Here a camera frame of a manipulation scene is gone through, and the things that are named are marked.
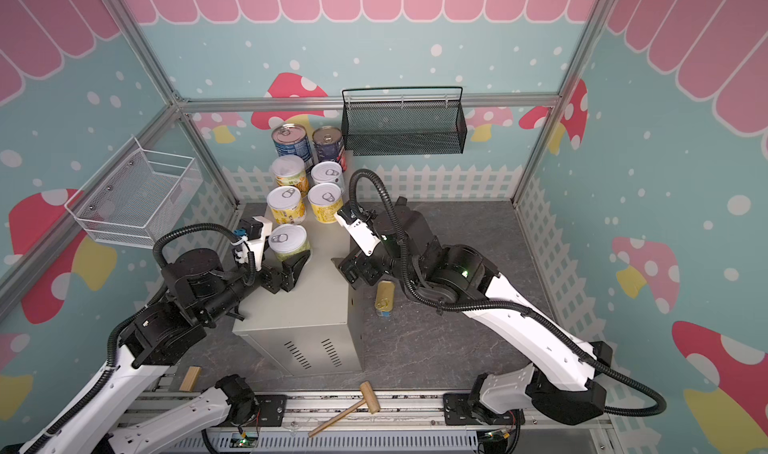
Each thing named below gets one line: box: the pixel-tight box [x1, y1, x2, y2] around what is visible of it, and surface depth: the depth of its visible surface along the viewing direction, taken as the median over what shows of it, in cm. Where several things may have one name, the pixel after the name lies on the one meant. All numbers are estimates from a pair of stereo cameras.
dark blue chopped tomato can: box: [312, 125, 347, 170], surface depth 75 cm
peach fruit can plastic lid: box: [271, 154, 310, 201], surface depth 71 cm
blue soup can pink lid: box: [271, 123, 313, 163], surface depth 74 cm
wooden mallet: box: [308, 381, 381, 437], surface depth 77 cm
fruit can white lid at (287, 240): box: [268, 224, 311, 261], surface depth 59 cm
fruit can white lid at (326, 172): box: [311, 161, 343, 185], surface depth 73 cm
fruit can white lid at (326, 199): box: [308, 182, 343, 224], surface depth 68 cm
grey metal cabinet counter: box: [232, 175, 364, 375], surface depth 59 cm
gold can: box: [374, 280, 395, 317], surface depth 90 cm
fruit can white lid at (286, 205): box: [267, 186, 305, 225], surface depth 67 cm
